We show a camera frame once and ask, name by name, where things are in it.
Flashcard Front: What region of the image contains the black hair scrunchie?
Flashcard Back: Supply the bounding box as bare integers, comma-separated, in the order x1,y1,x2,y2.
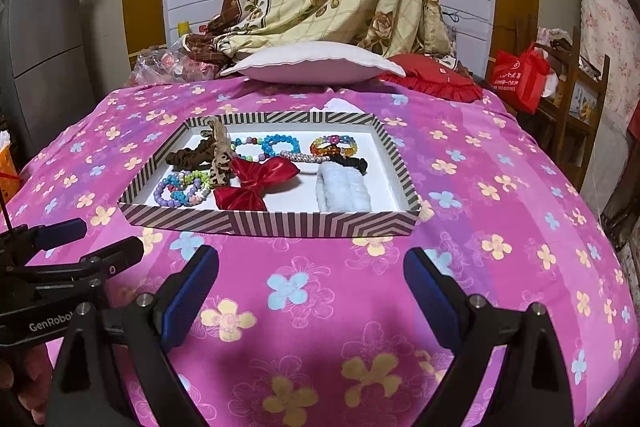
328,154,368,176

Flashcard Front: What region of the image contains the striped jewelry box tray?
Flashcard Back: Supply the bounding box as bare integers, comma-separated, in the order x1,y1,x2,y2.
118,112,421,239

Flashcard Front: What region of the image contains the left hand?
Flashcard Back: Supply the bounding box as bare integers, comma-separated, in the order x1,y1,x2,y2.
0,345,52,426

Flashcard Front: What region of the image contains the brown hair scrunchie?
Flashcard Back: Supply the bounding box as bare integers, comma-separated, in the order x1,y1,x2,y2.
165,136,216,171

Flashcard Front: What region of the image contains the pink floral bed sheet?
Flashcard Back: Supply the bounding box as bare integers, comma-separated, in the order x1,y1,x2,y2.
2,79,639,426

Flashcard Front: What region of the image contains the red satin bow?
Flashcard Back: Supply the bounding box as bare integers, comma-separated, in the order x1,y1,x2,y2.
214,157,299,211

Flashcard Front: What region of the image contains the brown leopard ribbon bow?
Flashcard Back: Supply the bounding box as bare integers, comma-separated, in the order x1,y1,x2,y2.
201,117,233,188

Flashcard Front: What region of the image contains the grey refrigerator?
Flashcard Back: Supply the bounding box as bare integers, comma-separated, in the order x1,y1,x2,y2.
1,0,96,162

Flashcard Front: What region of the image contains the white fluffy hair scrunchie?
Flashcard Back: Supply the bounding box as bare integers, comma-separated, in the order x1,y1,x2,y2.
316,161,372,212

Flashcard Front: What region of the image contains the clear plastic bag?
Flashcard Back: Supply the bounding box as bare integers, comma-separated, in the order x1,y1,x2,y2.
126,46,219,87

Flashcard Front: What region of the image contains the wooden shelf rack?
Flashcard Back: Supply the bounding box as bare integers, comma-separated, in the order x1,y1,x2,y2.
521,28,610,190

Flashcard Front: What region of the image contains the white paper sheet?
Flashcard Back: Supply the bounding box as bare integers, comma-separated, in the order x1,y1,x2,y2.
310,98,363,114

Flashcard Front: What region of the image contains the red ruffled cushion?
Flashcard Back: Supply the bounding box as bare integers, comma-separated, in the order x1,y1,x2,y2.
378,54,483,103

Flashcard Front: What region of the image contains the red shopping bag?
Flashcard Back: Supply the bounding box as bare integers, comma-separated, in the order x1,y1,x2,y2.
489,42,550,114

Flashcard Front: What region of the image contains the white pillow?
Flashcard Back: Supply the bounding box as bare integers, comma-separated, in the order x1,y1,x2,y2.
220,41,406,86

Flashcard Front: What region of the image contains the black cable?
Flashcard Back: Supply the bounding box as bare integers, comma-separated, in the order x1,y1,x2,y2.
0,185,14,233

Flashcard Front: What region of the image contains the purple bead bracelet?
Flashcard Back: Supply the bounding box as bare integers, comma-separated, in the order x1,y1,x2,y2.
152,171,202,209

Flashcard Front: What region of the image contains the blue bead bracelet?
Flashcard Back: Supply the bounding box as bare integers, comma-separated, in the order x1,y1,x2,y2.
260,133,303,160

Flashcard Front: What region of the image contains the clear crystal bead bracelet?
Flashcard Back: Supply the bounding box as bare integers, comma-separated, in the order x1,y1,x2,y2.
278,149,331,164

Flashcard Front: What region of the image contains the orange multicolour bead bracelet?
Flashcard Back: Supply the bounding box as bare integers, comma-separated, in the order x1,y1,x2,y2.
309,133,359,158

